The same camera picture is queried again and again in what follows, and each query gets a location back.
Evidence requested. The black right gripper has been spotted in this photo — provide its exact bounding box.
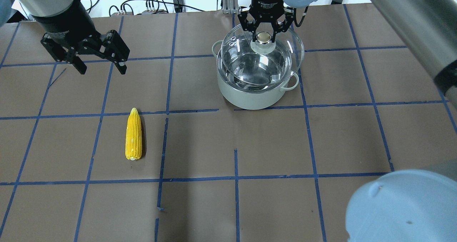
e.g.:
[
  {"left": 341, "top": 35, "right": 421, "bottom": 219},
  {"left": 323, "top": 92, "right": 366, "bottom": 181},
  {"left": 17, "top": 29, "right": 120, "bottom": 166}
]
[{"left": 238, "top": 0, "right": 295, "bottom": 42}]

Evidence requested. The pale green metal pot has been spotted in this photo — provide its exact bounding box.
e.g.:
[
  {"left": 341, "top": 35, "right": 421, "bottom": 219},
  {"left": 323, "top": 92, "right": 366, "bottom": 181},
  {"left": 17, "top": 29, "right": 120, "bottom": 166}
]
[{"left": 211, "top": 40, "right": 299, "bottom": 110}]

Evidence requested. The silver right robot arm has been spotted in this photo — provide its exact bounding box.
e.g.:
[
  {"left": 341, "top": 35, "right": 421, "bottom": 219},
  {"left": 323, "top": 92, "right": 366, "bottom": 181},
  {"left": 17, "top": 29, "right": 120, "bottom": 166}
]
[{"left": 234, "top": 0, "right": 456, "bottom": 242}]

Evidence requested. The black power adapter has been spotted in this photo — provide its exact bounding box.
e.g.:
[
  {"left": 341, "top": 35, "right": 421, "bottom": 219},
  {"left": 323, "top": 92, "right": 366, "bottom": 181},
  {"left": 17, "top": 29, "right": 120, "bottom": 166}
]
[{"left": 173, "top": 0, "right": 184, "bottom": 12}]

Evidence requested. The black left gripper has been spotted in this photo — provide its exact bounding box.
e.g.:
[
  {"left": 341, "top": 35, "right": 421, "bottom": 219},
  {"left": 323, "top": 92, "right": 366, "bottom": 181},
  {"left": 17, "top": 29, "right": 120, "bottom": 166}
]
[{"left": 34, "top": 1, "right": 130, "bottom": 75}]

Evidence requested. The glass pot lid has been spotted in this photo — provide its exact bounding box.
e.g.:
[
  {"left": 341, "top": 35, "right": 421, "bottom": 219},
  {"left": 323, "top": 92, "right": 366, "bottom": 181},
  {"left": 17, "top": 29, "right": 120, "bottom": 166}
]
[{"left": 219, "top": 25, "right": 304, "bottom": 86}]

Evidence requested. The yellow corn cob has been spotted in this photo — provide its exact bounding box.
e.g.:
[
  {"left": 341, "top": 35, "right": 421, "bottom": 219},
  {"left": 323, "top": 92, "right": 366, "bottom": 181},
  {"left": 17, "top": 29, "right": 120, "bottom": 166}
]
[{"left": 125, "top": 108, "right": 143, "bottom": 161}]

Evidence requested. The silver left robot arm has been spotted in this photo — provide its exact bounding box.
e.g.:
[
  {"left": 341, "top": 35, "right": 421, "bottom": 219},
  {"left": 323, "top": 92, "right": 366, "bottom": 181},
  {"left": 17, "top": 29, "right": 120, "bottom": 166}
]
[{"left": 1, "top": 0, "right": 130, "bottom": 75}]

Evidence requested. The brown paper table mat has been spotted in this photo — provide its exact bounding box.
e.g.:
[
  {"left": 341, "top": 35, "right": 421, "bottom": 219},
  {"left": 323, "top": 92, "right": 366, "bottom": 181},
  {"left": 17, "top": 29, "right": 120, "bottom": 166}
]
[{"left": 0, "top": 0, "right": 457, "bottom": 242}]

